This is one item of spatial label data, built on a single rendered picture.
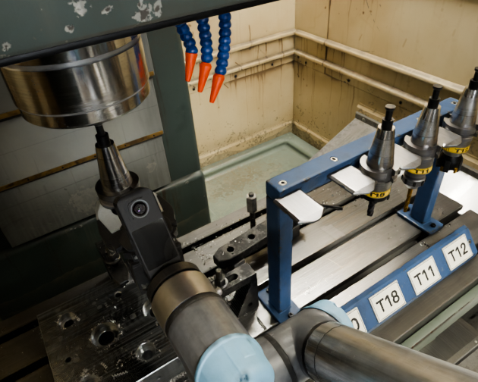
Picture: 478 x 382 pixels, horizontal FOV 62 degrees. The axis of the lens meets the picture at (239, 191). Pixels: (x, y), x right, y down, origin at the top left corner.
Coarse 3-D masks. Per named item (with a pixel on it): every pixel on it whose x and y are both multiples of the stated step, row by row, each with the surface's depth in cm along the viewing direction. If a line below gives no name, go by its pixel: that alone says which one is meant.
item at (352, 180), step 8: (344, 168) 67; (352, 168) 67; (328, 176) 66; (336, 176) 65; (344, 176) 65; (352, 176) 65; (360, 176) 65; (368, 176) 65; (344, 184) 63; (352, 184) 63; (360, 184) 63; (368, 184) 63; (352, 192) 62; (360, 192) 62; (368, 192) 62
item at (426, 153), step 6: (408, 138) 71; (438, 138) 70; (408, 144) 70; (438, 144) 69; (408, 150) 70; (414, 150) 69; (420, 150) 68; (426, 150) 68; (432, 150) 68; (438, 150) 69; (420, 156) 69; (426, 156) 69; (432, 156) 70; (438, 156) 70
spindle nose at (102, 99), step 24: (96, 48) 40; (120, 48) 42; (0, 72) 42; (24, 72) 40; (48, 72) 39; (72, 72) 40; (96, 72) 41; (120, 72) 43; (144, 72) 47; (24, 96) 42; (48, 96) 41; (72, 96) 41; (96, 96) 42; (120, 96) 44; (144, 96) 48; (48, 120) 43; (72, 120) 43; (96, 120) 44
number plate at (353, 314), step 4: (356, 308) 75; (348, 312) 75; (352, 312) 75; (356, 312) 75; (348, 316) 75; (352, 316) 75; (356, 316) 75; (360, 316) 76; (352, 320) 75; (356, 320) 75; (360, 320) 76; (356, 324) 75; (360, 324) 75; (356, 328) 75; (360, 328) 75; (364, 328) 76
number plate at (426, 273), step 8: (424, 264) 83; (432, 264) 84; (408, 272) 81; (416, 272) 82; (424, 272) 83; (432, 272) 84; (416, 280) 82; (424, 280) 82; (432, 280) 83; (416, 288) 81; (424, 288) 82
